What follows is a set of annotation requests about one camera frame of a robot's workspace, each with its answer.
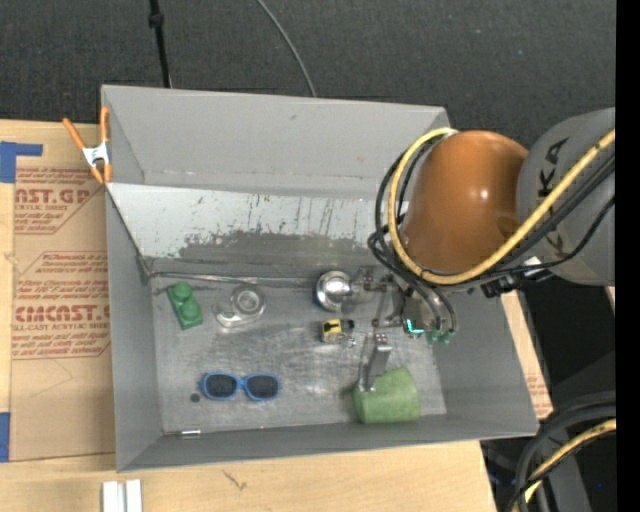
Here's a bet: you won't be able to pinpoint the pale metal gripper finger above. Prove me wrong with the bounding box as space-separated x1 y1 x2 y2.
357 332 395 393
349 266 380 303

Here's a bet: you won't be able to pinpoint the shiny silver ball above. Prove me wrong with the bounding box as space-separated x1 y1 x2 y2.
314 270 357 310

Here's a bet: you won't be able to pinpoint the green cup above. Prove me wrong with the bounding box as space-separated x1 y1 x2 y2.
351 366 422 426

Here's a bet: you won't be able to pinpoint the yellow and black tape measure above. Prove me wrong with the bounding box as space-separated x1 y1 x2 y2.
320 318 357 347

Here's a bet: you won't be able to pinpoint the grey metal bin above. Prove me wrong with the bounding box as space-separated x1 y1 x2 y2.
99 84 542 474

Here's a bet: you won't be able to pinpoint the clear glass object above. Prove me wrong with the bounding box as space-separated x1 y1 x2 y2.
211 284 267 329

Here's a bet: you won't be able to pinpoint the blue sunglasses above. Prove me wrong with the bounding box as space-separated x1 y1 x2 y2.
198 371 282 403

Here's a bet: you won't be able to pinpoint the green toy brick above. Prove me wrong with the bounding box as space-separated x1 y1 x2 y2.
166 280 205 332

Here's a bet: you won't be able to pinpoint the brown cardboard board red print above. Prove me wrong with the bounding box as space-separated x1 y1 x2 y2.
0 118 554 464

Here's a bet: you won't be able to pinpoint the black cylinder on white bracket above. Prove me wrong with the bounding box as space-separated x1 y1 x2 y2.
479 255 554 300

